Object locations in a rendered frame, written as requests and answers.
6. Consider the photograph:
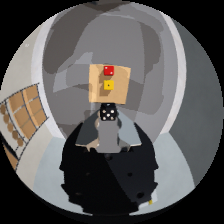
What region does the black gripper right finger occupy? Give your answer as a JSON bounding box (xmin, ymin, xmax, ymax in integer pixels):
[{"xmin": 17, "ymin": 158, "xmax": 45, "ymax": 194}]
[{"xmin": 116, "ymin": 109, "xmax": 159, "ymax": 170}]

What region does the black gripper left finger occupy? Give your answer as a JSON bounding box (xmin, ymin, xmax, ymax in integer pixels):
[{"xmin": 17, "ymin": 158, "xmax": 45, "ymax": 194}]
[{"xmin": 59, "ymin": 109, "xmax": 101, "ymax": 172}]

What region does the black die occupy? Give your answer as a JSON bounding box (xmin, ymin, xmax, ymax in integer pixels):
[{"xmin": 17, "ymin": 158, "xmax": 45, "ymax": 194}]
[{"xmin": 100, "ymin": 102, "xmax": 116, "ymax": 121}]

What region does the yellow die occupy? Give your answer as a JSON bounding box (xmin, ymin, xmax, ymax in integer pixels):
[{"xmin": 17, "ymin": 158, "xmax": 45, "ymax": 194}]
[{"xmin": 104, "ymin": 80, "xmax": 114, "ymax": 90}]

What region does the tan mat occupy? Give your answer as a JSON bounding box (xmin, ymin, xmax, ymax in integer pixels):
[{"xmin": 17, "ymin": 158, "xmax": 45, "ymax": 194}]
[{"xmin": 89, "ymin": 64, "xmax": 131, "ymax": 104}]

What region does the red die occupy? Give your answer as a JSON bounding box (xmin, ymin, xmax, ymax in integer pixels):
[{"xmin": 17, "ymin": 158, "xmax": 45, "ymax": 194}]
[{"xmin": 104, "ymin": 66, "xmax": 114, "ymax": 76}]

